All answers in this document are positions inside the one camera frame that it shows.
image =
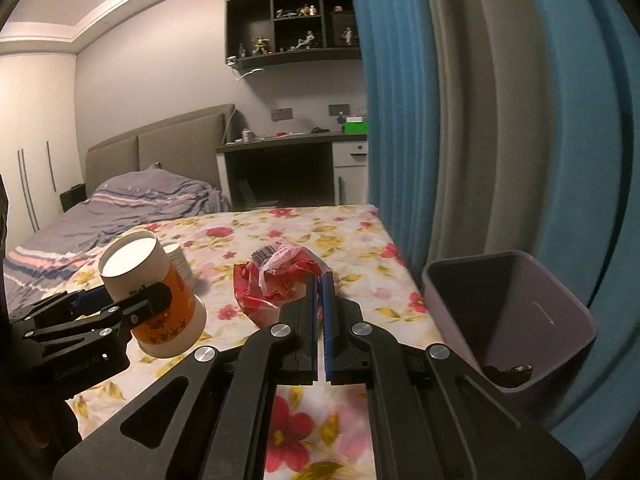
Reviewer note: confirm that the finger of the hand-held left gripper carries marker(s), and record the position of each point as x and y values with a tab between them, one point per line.
60	305
150	300

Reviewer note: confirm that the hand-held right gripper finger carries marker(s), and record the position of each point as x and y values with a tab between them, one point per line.
315	330
327	325

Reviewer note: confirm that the orange print paper cup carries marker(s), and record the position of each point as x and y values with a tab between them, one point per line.
175	327

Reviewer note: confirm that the red snack wrapper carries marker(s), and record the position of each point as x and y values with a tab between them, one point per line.
272	280

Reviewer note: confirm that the grey plastic bin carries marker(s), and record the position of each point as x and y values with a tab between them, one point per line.
525	310

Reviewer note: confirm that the small white paper cup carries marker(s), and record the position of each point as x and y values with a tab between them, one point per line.
180	265

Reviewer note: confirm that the floral tablecloth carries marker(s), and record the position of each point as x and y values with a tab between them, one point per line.
350	240

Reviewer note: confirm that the grey striped bedding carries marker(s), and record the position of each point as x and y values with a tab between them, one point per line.
125	205

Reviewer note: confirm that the white wardrobe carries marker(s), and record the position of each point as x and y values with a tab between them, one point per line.
35	160

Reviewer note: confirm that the white drawer cabinet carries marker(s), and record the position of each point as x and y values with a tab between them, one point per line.
350	170

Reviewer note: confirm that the grey padded bed headboard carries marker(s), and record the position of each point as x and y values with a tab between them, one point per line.
175	140

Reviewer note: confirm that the dark desk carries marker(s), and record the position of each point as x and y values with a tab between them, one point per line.
280	170

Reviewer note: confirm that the black plastic bag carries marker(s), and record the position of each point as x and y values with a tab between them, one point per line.
510	374

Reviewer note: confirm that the green box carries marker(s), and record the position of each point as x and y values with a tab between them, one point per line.
356	126

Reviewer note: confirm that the blue and grey curtain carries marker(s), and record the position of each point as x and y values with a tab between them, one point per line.
400	110

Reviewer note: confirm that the group of small figurines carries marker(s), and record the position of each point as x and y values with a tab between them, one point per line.
305	40

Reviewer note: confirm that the grey wall socket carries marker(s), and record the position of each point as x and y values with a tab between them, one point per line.
281	114
337	109

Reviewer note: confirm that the dark wall shelf unit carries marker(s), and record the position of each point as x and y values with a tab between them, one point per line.
295	50

